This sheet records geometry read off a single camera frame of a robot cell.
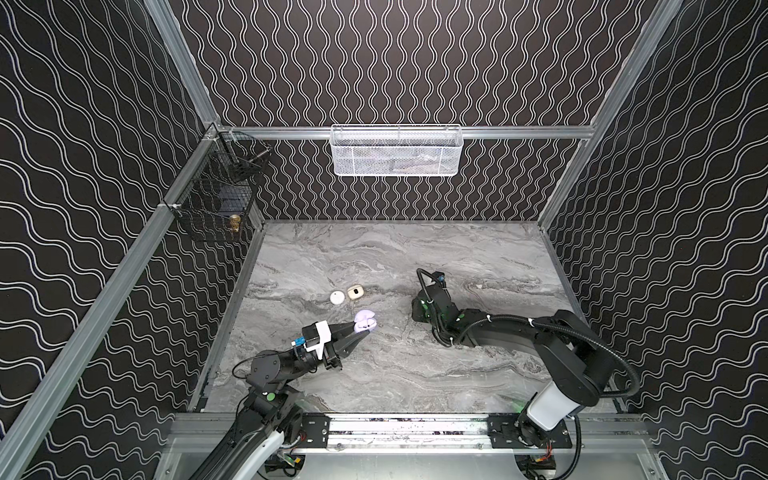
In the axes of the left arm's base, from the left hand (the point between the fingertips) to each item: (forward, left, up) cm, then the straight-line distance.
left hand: (368, 330), depth 61 cm
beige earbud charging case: (+26, +9, -26) cm, 38 cm away
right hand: (+22, -12, -25) cm, 35 cm away
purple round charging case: (+2, +1, 0) cm, 2 cm away
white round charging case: (+24, +14, -26) cm, 39 cm away
